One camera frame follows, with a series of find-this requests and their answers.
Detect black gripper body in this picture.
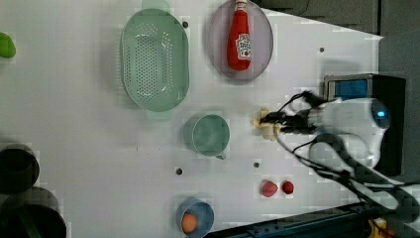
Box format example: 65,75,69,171
260,109,317,135

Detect yellow plush peeled banana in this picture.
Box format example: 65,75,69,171
252,107,280,142

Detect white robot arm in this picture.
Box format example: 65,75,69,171
254,98,389,169

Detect green mug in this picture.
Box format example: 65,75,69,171
182,114,230,160

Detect small red plush berry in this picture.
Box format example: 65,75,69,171
281,180,294,194

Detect pink plush strawberry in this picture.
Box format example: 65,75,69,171
261,180,278,197

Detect silver toaster oven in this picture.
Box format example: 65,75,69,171
324,73,406,177

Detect grey round plate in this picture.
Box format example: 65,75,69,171
207,0,273,80

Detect red plush ketchup bottle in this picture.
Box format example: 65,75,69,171
227,0,252,71

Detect yellow red object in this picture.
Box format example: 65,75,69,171
368,218,394,238

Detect blue bowl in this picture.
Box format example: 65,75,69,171
175,197,215,238

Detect brown egg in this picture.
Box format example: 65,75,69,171
181,213,198,233

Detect green perforated colander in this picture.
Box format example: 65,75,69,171
120,0,189,121

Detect black round bin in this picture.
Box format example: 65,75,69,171
1,186,67,238

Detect black round container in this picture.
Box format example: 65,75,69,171
0,144,40,194

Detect green plush fruit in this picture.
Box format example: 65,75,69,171
0,33,16,59

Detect blue metal table frame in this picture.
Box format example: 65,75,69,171
204,202,372,238

